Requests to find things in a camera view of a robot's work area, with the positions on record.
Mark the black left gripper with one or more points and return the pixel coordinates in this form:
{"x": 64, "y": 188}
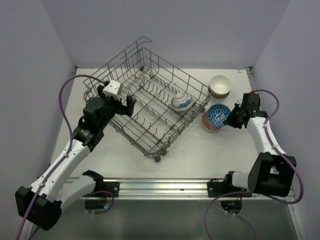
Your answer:
{"x": 122, "y": 109}

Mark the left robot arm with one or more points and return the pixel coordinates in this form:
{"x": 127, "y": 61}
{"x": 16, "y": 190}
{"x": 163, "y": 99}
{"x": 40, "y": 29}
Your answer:
{"x": 42, "y": 203}

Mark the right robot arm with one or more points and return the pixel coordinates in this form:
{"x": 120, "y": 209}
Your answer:
{"x": 273, "y": 170}

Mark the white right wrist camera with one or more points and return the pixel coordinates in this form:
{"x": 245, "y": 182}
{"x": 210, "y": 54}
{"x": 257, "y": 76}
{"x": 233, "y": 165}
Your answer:
{"x": 253, "y": 93}

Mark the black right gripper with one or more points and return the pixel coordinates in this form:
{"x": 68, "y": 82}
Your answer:
{"x": 230, "y": 120}

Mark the red lattice bowl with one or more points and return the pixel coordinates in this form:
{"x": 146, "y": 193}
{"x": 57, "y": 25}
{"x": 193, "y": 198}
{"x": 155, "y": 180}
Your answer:
{"x": 217, "y": 114}

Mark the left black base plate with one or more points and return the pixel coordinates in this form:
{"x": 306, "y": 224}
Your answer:
{"x": 112, "y": 187}

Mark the plain white bowl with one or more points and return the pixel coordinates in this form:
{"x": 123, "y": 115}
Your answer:
{"x": 214, "y": 99}

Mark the grey wire dish rack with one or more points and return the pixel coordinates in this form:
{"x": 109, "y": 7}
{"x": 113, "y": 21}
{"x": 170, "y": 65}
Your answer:
{"x": 153, "y": 81}

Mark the blue floral white bowl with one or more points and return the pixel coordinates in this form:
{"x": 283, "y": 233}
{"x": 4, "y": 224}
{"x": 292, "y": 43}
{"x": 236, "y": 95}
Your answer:
{"x": 182, "y": 101}

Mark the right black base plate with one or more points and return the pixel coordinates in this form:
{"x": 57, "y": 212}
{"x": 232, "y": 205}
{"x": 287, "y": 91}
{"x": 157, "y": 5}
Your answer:
{"x": 217, "y": 188}

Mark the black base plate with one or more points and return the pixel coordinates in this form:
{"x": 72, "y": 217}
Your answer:
{"x": 217, "y": 188}
{"x": 112, "y": 187}

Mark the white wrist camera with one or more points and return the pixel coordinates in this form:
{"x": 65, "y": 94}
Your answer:
{"x": 253, "y": 93}
{"x": 113, "y": 89}

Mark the blue zigzag bowl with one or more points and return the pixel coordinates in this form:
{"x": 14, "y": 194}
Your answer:
{"x": 205, "y": 121}

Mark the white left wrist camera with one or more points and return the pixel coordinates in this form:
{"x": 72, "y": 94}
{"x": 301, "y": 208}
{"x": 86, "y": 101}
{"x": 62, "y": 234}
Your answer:
{"x": 113, "y": 89}

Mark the aluminium mounting rail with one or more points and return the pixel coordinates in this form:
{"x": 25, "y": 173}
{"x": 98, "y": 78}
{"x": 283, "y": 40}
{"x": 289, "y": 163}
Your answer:
{"x": 158, "y": 189}

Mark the red dotted pattern bowl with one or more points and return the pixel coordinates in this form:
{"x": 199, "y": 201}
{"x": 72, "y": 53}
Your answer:
{"x": 217, "y": 95}

